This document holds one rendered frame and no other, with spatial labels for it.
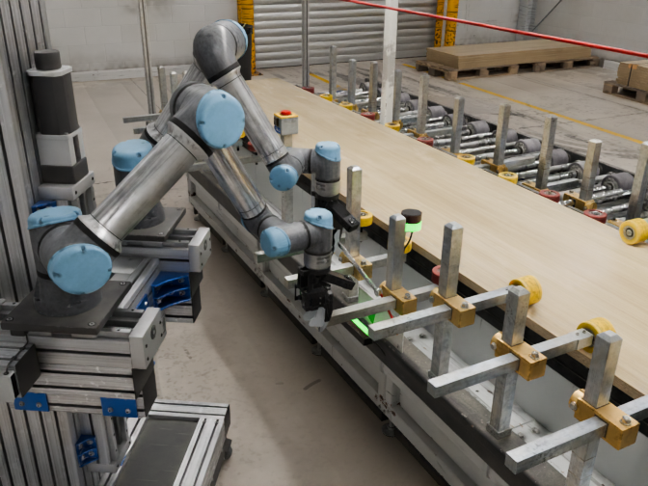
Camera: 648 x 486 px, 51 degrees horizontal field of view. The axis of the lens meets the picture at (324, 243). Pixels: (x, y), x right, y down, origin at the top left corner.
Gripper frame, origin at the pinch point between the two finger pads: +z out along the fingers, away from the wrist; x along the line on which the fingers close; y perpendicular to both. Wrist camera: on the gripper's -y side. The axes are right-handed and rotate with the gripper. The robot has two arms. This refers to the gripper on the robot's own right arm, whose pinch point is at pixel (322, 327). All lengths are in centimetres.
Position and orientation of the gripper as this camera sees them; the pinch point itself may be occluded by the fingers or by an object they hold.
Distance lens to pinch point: 192.8
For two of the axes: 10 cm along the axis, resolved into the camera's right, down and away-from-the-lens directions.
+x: 4.6, 3.8, -8.0
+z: -0.3, 9.1, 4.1
